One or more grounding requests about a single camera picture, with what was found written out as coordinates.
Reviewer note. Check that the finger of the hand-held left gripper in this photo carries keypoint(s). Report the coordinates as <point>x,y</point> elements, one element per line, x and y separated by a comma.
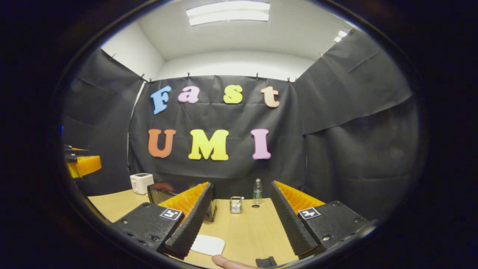
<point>87,165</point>

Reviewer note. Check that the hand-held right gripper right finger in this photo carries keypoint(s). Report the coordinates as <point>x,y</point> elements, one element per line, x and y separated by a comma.
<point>293,224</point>

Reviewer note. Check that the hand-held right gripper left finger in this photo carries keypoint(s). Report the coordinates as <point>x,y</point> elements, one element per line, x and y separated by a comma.
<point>194,224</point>

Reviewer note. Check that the black electric oven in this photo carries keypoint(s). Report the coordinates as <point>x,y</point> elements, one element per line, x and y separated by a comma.
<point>160,192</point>

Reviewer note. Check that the white square plate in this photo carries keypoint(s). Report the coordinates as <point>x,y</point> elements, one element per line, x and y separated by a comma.
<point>209,244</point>

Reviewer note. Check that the black table clamp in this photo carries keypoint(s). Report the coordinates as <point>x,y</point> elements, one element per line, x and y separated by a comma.
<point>266,262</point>

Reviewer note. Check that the clear green-label water bottle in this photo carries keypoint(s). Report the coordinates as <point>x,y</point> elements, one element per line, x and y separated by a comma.
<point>257,192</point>

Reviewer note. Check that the white toaster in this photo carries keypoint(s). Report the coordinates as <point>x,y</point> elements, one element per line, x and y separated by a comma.
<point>141,183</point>

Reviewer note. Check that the black backdrop cloth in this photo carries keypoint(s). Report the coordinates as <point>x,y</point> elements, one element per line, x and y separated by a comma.
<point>336,157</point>

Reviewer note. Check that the small ceiling light panel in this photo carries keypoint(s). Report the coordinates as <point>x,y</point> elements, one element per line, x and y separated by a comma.
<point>340,36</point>

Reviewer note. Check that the long ceiling light panel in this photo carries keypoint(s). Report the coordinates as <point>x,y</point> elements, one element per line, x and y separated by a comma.
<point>227,12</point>

